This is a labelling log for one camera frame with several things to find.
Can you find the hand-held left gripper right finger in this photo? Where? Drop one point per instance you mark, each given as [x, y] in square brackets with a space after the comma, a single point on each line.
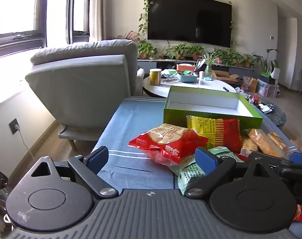
[206, 160]

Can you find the small clear cake packet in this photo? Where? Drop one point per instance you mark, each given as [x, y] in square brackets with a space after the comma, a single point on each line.
[248, 145]

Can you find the blue plastic basket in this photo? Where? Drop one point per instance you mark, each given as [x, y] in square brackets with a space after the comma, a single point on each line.
[188, 78]

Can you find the crumb coated cake packet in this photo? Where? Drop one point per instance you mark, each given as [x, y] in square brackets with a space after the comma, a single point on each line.
[265, 142]

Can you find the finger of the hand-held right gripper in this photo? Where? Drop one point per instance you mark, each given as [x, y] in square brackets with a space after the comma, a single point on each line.
[300, 158]

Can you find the light fabric sofa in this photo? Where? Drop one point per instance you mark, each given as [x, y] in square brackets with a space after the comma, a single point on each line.
[78, 79]

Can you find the orange labelled cake packet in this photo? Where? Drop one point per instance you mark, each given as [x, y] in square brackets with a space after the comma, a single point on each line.
[280, 139]

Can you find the row of green potted plants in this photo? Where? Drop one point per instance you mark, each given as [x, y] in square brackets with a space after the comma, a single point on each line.
[146, 47]

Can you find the glass plate with sweets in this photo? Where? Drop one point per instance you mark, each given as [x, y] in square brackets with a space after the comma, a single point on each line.
[168, 79]

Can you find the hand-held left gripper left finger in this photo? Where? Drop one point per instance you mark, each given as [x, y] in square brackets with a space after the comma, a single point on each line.
[98, 158]

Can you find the grey television cabinet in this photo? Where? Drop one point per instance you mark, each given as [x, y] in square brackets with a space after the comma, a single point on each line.
[223, 68]

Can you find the small white bottle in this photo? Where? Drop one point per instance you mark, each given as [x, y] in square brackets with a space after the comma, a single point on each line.
[201, 75]

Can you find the round green lidded tin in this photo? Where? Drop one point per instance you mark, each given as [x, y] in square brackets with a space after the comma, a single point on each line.
[170, 71]

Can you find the red berry plant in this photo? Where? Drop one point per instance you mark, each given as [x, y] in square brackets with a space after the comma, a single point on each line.
[131, 36]

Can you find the green and black box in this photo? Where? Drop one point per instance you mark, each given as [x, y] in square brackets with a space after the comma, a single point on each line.
[266, 78]

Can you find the orange plastic box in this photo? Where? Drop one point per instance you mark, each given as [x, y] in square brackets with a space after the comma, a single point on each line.
[184, 67]

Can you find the pale green snack packet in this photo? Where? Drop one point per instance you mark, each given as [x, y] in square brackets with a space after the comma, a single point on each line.
[188, 171]

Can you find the large leaf plant white pot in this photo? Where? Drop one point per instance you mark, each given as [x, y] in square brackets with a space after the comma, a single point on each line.
[275, 72]

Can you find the black flat television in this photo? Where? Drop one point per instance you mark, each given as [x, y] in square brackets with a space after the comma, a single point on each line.
[188, 17]

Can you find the clear storage box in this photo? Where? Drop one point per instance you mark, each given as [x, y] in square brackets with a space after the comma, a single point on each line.
[267, 89]

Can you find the open cardboard box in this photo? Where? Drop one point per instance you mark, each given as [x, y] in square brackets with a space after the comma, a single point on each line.
[225, 76]

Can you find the plastic bag of oranges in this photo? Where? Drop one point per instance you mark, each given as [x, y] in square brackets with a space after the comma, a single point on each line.
[250, 84]

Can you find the narrow black framed window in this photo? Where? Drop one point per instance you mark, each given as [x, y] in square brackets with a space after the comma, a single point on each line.
[80, 10]

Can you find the yellow red striped snack packet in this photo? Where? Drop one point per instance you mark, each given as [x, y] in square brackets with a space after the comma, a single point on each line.
[215, 132]

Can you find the yellow tin can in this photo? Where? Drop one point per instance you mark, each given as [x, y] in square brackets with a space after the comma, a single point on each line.
[155, 77]

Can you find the glass vase with spider plant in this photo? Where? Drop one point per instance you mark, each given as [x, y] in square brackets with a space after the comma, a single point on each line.
[207, 71]

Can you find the clear crinkled plastic bag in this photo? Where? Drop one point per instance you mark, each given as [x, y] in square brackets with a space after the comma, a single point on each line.
[241, 90]

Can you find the white round table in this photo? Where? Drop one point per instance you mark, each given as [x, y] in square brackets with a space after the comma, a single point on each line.
[160, 89]

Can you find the red round cake snack packet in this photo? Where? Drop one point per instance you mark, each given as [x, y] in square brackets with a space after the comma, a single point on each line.
[165, 142]

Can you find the green ivy vine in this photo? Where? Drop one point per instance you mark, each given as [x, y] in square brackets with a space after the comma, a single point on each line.
[144, 12]

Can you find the small teal packet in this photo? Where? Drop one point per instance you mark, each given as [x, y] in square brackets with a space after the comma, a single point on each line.
[207, 78]

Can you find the wall socket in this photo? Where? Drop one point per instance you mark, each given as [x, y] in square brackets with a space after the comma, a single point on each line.
[14, 126]

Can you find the green cardboard box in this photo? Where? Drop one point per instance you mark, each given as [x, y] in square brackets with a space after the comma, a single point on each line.
[175, 117]

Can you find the pen holder with pens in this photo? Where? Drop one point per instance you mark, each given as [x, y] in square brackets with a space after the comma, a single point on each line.
[198, 66]

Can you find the blue striped cloth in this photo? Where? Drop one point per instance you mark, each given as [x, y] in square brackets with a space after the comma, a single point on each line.
[136, 129]

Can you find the wide black framed window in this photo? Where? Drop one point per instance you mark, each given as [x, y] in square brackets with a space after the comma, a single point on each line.
[16, 5]

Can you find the beige curtain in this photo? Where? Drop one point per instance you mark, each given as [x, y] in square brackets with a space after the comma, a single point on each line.
[98, 7]

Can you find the dark round coffee table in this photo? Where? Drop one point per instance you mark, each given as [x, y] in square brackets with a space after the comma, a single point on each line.
[275, 114]

